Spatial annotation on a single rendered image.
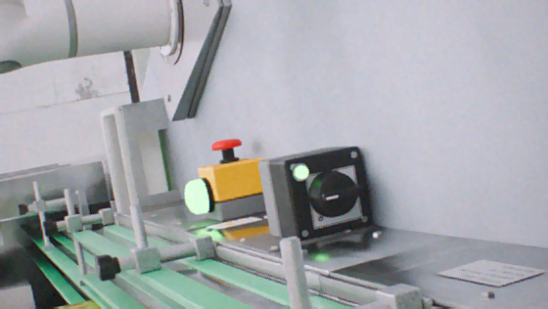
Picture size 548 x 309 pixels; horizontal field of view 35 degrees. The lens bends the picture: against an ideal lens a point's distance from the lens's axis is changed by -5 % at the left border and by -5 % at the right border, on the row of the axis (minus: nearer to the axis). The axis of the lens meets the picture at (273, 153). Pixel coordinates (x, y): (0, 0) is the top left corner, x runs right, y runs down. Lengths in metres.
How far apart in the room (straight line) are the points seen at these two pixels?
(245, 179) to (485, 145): 0.51
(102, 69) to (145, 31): 3.90
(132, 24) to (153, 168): 0.37
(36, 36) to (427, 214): 0.69
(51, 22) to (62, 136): 3.89
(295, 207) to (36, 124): 4.35
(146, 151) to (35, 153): 3.56
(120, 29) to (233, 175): 0.31
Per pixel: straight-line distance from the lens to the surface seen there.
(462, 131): 0.74
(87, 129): 5.22
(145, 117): 1.63
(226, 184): 1.15
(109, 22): 1.34
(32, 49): 1.32
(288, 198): 0.88
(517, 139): 0.68
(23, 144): 5.17
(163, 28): 1.37
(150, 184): 1.64
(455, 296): 0.56
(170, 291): 0.85
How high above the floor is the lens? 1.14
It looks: 20 degrees down
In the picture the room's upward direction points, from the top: 101 degrees counter-clockwise
